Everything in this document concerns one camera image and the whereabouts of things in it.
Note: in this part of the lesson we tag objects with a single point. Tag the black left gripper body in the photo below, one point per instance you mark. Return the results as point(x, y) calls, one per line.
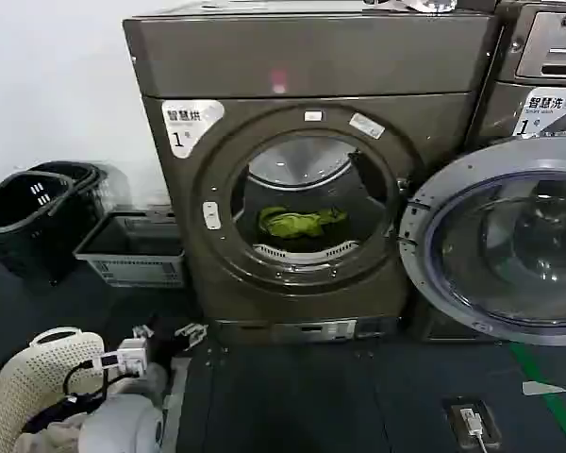
point(160, 347)

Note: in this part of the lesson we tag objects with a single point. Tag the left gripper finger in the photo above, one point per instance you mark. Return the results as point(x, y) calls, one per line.
point(143, 330)
point(191, 334)

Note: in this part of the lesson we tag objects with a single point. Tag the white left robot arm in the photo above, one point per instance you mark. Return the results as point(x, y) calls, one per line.
point(122, 420)

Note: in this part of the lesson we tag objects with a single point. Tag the grey slatted plastic crate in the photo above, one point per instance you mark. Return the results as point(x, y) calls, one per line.
point(137, 266)

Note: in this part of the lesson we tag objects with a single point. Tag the white perforated laundry basket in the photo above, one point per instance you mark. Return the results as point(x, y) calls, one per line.
point(33, 368)

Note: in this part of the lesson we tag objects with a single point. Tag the beige cloth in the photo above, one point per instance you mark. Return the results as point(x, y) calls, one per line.
point(61, 427)

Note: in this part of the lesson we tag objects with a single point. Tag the green cloth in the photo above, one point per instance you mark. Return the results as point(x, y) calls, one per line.
point(302, 223)

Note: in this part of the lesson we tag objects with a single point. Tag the black plastic laundry basket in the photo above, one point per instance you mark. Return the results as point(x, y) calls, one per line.
point(23, 222)
point(92, 172)

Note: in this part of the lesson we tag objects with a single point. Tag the grey front-load dryer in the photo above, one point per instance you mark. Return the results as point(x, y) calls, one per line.
point(321, 118)

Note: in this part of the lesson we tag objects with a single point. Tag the black floor socket box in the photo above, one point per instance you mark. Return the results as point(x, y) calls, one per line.
point(471, 424)

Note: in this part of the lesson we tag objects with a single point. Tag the round glass dryer door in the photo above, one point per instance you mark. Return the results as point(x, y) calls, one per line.
point(500, 245)

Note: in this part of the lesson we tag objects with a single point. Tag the white paper scrap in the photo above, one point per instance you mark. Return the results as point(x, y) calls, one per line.
point(542, 388)

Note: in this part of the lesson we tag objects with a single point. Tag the green floor tape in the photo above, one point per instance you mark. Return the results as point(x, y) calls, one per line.
point(547, 396)

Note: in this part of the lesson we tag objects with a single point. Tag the crumpled silver sheet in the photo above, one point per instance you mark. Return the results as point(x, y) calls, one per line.
point(420, 5)

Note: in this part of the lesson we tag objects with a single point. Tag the grey silver washing machine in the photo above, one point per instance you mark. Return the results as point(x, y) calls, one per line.
point(542, 56)

